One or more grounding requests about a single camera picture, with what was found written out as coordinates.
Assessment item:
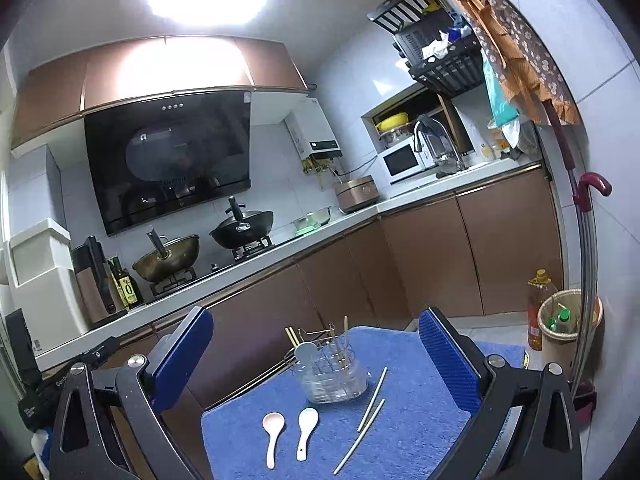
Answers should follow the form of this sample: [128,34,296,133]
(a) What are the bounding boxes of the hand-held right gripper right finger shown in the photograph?
[419,307,583,480]

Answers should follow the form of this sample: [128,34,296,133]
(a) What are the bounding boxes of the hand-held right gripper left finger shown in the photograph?
[50,305,216,480]

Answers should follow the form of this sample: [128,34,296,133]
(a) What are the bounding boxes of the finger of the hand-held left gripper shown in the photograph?
[74,336,122,367]

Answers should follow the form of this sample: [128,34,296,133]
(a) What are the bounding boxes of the cream ceramic spoon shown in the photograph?
[262,412,285,470]

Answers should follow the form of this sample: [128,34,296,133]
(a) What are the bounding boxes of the wire and clear utensil holder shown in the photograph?
[284,326,370,405]

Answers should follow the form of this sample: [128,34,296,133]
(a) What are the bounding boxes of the light blue ceramic spoon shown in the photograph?
[293,342,317,369]

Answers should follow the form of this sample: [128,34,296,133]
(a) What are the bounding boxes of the white ceramic spoon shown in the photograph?
[295,407,320,462]

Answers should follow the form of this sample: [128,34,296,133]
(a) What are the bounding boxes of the black rectangular object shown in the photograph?
[4,309,42,377]

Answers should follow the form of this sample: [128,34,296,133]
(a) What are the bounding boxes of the brown thermos pot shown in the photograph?
[71,235,129,324]

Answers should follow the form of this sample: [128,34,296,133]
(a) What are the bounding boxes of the olive oil bottle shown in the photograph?
[118,257,144,309]

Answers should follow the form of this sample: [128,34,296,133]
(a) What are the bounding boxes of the blue terry mat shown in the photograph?
[200,325,527,480]

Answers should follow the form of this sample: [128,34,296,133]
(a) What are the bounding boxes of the brass wok with lid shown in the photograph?
[132,227,201,284]

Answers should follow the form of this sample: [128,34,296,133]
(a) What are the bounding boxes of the gas stove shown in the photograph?
[149,236,277,299]

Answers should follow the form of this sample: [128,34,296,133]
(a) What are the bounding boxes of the yellow cooking oil bottle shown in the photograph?
[527,268,559,352]

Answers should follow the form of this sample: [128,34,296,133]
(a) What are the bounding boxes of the white boxy appliance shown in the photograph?
[6,144,92,357]

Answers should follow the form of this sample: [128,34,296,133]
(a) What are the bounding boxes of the beige trash bin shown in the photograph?
[538,289,604,367]

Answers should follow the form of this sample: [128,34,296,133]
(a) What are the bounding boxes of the brown base cabinets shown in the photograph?
[37,167,567,480]

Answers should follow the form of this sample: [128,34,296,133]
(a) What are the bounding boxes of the dark red plastic object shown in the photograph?
[572,379,599,427]

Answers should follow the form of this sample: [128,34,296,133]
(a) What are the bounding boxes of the black wok with lid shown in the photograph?
[208,196,275,250]

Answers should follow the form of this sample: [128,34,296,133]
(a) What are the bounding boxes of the brown rice cooker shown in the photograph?
[333,175,381,214]

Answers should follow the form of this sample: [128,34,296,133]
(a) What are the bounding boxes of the glass bowl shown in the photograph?
[292,206,333,229]

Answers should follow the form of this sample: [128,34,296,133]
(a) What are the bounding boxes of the black range hood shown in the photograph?
[83,88,252,237]

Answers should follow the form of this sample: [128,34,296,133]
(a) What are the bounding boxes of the white microwave oven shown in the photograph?
[382,140,437,185]

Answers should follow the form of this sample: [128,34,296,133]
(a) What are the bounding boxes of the steel kitchen faucet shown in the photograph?
[413,114,467,174]

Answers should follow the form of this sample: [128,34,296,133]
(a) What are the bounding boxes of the steel mixing bowl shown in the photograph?
[378,127,417,149]

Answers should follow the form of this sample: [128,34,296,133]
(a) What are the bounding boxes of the yellow pot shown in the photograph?
[374,112,409,131]

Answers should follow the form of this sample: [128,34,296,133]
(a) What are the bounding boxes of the white gas water heater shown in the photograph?
[284,97,344,162]

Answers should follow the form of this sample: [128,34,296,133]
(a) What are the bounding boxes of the teal plastic bag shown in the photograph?
[480,49,522,127]

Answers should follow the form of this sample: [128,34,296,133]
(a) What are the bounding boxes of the white crumpled cloth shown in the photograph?
[421,31,452,59]

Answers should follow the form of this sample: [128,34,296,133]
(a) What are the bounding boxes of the black perforated box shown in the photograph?
[394,19,457,62]

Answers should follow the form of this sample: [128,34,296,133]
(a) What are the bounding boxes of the orange floral apron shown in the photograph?
[425,0,582,127]

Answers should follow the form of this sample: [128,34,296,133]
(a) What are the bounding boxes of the red handled umbrella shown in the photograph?
[542,100,599,392]

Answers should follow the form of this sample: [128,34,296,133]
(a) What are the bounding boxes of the dark red hook handle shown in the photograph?
[572,172,613,212]

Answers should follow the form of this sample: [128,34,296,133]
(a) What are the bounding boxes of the black wall rack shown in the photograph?
[368,0,484,99]

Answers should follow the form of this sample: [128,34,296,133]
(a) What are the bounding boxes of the brown wall cabinets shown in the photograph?
[10,35,317,150]

